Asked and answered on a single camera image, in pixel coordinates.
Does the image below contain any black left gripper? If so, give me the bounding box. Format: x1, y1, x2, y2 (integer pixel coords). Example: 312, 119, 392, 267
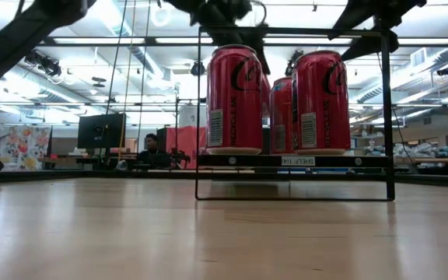
163, 0, 271, 75

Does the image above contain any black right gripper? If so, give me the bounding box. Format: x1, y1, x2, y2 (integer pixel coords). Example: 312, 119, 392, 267
327, 0, 429, 62

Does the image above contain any red cola can black script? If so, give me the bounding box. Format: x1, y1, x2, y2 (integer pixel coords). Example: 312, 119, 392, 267
291, 49, 352, 156
205, 44, 264, 156

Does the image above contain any white shelf label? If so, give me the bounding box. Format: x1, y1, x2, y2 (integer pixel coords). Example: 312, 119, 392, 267
280, 156, 317, 167

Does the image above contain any red partition panel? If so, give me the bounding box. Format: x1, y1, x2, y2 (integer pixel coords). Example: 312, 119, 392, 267
164, 125, 208, 170

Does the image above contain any cluttered background table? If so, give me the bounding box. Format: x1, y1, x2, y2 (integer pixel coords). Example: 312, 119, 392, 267
363, 139, 448, 177

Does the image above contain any person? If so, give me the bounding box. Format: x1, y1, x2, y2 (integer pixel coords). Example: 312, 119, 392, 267
135, 132, 174, 170

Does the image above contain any black monitor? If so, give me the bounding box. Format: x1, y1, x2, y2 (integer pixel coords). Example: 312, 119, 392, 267
76, 112, 128, 150

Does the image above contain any black ceiling light cluster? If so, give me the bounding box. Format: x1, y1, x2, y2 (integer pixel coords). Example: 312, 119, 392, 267
23, 48, 64, 79

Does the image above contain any floral cloth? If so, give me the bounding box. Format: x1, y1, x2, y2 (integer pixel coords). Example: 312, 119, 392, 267
0, 123, 54, 173

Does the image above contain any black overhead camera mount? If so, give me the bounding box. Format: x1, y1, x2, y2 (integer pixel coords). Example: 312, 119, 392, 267
284, 48, 306, 78

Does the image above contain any wooden shelf black metal frame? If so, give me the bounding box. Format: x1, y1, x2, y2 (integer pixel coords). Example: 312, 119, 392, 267
194, 25, 397, 202

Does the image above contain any hanging black cable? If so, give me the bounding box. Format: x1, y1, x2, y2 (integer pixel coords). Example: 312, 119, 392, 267
390, 104, 422, 170

